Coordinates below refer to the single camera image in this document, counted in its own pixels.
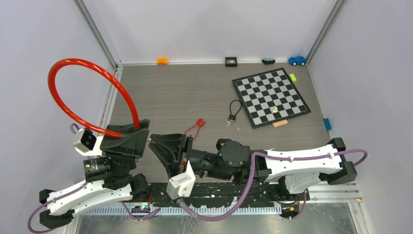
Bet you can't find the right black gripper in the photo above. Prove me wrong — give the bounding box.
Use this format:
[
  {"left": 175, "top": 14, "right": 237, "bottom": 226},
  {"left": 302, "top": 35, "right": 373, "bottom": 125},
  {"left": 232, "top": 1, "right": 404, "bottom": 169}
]
[{"left": 148, "top": 134, "right": 233, "bottom": 183}]

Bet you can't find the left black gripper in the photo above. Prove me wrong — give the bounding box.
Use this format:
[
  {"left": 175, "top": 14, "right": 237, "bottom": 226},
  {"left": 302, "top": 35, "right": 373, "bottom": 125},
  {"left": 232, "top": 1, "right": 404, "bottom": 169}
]
[{"left": 102, "top": 118, "right": 152, "bottom": 176}]

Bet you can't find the black cable padlock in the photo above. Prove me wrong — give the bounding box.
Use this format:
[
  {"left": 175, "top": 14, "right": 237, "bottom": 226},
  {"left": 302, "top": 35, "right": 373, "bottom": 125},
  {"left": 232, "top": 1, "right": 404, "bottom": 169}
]
[{"left": 228, "top": 100, "right": 243, "bottom": 122}]

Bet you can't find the red hose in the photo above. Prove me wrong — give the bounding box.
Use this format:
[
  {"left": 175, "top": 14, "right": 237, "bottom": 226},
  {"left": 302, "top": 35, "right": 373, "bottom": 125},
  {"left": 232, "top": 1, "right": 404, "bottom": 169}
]
[{"left": 47, "top": 58, "right": 141, "bottom": 139}]

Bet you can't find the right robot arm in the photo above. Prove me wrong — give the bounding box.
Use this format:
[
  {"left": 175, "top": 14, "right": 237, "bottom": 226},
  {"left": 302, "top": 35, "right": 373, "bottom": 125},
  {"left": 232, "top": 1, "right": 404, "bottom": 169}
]
[{"left": 149, "top": 134, "right": 357, "bottom": 200}]

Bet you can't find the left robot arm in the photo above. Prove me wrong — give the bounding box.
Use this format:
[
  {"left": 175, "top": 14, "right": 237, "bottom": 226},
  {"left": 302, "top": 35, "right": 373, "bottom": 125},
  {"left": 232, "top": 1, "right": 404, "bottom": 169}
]
[{"left": 39, "top": 119, "right": 150, "bottom": 229}]

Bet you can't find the orange toy block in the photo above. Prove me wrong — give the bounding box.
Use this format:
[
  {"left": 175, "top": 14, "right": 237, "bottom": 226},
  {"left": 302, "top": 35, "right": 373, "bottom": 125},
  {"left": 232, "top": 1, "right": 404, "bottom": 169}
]
[{"left": 156, "top": 58, "right": 168, "bottom": 65}]

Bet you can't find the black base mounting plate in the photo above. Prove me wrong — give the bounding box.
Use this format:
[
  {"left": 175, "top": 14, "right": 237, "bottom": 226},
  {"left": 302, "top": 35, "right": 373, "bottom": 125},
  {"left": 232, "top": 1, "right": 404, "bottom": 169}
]
[{"left": 128, "top": 182, "right": 297, "bottom": 208}]

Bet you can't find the tan wooden block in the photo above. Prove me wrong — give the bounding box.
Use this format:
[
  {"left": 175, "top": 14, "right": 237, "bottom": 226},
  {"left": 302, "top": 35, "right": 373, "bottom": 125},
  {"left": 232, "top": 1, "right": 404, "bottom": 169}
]
[{"left": 272, "top": 119, "right": 288, "bottom": 128}]

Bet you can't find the small black box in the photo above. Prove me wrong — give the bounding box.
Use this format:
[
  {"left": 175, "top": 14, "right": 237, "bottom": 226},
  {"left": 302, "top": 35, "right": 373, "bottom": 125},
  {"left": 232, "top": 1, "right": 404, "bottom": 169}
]
[{"left": 225, "top": 57, "right": 238, "bottom": 67}]

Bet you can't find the black white chessboard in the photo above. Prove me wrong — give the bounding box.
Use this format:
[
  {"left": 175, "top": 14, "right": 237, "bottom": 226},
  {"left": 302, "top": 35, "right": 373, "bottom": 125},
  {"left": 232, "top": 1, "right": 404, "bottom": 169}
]
[{"left": 232, "top": 68, "right": 311, "bottom": 128}]

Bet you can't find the small black toy car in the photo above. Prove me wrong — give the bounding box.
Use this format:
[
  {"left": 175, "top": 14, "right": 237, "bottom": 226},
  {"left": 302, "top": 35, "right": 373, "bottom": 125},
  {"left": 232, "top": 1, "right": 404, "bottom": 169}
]
[{"left": 262, "top": 58, "right": 275, "bottom": 65}]

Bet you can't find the lime green block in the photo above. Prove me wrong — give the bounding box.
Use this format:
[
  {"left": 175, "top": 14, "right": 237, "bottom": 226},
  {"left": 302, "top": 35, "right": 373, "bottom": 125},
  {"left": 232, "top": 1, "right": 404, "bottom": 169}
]
[{"left": 289, "top": 74, "right": 297, "bottom": 83}]

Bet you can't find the blue toy car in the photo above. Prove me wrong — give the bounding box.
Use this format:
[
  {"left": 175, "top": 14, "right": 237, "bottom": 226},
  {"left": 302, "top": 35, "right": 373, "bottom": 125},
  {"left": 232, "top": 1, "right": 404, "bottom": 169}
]
[{"left": 288, "top": 56, "right": 307, "bottom": 66}]

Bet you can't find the blue toy brick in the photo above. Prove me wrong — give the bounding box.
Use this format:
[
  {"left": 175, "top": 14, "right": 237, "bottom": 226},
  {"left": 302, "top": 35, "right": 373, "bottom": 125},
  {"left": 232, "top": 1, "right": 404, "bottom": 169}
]
[{"left": 323, "top": 118, "right": 332, "bottom": 132}]

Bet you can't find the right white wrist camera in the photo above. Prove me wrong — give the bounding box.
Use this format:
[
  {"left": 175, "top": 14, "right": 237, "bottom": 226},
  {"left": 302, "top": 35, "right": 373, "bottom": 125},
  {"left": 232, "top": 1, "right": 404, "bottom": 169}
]
[{"left": 166, "top": 160, "right": 196, "bottom": 200}]

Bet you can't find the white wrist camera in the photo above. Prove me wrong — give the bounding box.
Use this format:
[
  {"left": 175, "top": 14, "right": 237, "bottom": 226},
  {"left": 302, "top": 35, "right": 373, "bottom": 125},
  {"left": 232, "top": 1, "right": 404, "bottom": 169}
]
[
  {"left": 166, "top": 160, "right": 196, "bottom": 200},
  {"left": 73, "top": 128, "right": 103, "bottom": 157}
]

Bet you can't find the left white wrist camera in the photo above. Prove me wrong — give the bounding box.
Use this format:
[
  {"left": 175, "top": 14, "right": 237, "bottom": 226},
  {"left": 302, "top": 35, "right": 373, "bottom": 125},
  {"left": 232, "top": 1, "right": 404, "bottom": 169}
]
[{"left": 73, "top": 128, "right": 103, "bottom": 157}]

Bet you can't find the aluminium front rail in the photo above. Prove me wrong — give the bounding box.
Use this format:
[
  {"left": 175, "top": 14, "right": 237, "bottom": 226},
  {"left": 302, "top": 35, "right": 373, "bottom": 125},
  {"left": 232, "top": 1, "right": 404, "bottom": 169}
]
[{"left": 83, "top": 182, "right": 362, "bottom": 216}]

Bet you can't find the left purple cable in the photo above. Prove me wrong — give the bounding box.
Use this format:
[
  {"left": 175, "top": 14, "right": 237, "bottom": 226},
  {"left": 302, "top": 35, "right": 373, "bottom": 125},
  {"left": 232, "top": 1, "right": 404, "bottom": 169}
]
[{"left": 27, "top": 122, "right": 162, "bottom": 234}]

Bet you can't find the purple cable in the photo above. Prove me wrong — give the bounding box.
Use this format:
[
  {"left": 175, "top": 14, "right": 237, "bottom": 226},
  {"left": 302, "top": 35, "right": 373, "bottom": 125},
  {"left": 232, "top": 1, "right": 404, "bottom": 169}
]
[
  {"left": 176, "top": 148, "right": 369, "bottom": 222},
  {"left": 27, "top": 122, "right": 162, "bottom": 234}
]

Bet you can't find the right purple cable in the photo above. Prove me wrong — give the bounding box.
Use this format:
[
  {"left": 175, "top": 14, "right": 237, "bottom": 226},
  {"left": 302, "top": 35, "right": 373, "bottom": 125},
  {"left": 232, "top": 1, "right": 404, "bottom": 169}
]
[{"left": 176, "top": 148, "right": 369, "bottom": 222}]

